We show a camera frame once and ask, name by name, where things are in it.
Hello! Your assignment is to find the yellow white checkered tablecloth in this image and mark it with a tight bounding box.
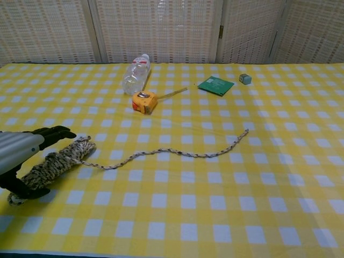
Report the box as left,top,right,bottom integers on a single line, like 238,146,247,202
0,63,344,257

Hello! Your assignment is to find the green flat packet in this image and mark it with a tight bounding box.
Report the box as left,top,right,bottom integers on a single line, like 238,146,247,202
197,76,235,97

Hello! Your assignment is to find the orange tape measure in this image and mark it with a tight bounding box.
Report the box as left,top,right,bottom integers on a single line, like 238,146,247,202
131,87,188,116

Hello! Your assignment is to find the braided rope bundle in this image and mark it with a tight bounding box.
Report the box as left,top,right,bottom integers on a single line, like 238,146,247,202
7,128,249,207

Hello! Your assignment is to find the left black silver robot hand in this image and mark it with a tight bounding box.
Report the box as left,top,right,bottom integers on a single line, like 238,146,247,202
0,125,77,201

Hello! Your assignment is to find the clear plastic water bottle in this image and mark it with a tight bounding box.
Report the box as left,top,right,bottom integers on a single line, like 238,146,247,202
122,53,152,96

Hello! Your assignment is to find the woven bamboo folding screen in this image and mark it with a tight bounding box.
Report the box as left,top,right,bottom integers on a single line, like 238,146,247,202
0,0,344,65

